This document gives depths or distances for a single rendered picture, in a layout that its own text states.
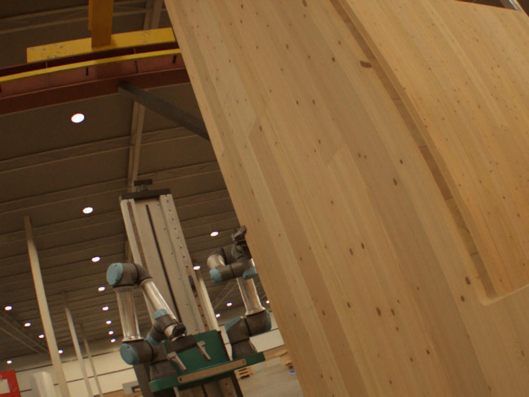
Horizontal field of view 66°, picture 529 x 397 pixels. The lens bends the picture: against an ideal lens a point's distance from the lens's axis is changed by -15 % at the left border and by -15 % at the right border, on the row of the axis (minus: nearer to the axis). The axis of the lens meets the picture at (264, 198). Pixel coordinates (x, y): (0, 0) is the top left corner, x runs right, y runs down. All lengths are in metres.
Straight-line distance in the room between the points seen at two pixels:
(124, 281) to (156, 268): 0.47
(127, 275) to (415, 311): 1.62
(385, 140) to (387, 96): 0.11
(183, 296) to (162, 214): 0.54
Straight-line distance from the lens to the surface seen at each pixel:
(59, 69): 7.48
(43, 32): 14.38
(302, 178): 1.53
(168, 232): 2.94
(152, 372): 2.49
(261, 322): 2.67
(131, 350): 2.38
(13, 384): 7.15
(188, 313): 2.82
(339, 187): 1.34
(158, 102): 7.32
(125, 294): 2.43
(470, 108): 3.62
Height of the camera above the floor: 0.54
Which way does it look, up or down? 19 degrees up
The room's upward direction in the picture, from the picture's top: 20 degrees counter-clockwise
